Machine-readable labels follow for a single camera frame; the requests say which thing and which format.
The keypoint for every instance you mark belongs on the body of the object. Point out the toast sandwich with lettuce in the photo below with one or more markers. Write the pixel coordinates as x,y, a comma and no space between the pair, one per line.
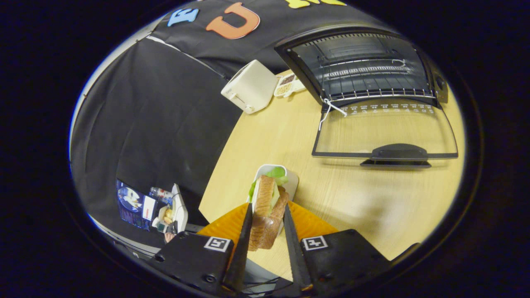
265,198

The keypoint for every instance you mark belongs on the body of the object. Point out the blue printed box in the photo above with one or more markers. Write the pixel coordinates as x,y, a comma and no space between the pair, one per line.
132,203

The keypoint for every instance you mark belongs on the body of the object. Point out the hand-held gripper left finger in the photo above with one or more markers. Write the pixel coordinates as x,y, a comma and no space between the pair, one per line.
244,248

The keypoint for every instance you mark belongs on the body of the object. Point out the clear plastic bottle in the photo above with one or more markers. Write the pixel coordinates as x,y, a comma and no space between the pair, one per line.
161,193

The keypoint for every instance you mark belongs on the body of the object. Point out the white divided snack dish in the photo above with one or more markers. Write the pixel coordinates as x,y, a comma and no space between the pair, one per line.
287,85

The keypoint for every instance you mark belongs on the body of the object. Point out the black toaster oven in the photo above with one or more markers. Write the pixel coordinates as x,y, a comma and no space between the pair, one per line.
397,152

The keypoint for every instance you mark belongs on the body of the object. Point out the white food tray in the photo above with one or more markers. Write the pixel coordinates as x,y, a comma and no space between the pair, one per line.
292,182

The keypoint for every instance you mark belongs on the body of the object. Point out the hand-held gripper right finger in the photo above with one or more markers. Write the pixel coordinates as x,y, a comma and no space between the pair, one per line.
295,252

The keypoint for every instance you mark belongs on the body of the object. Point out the black backdrop cloth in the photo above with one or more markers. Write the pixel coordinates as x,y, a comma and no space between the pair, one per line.
145,124

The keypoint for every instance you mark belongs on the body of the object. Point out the white bread toaster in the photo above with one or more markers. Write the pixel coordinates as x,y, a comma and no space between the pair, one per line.
250,87

